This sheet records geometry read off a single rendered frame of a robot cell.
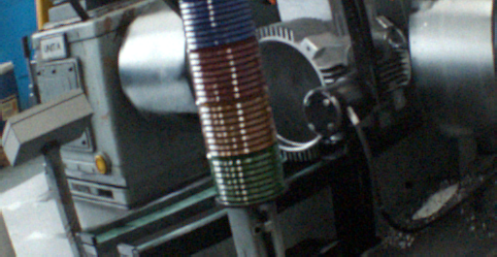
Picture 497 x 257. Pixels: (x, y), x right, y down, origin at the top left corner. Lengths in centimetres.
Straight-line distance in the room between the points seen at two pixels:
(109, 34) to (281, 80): 37
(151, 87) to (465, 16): 64
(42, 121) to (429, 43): 56
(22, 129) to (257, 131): 53
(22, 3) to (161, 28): 668
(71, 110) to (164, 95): 28
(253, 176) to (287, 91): 63
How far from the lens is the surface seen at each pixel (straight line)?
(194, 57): 78
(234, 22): 77
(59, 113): 128
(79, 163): 178
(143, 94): 157
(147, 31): 155
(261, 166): 79
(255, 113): 78
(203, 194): 126
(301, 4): 134
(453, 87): 115
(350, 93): 116
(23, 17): 817
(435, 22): 116
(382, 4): 146
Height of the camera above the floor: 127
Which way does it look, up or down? 12 degrees down
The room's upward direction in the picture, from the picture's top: 11 degrees counter-clockwise
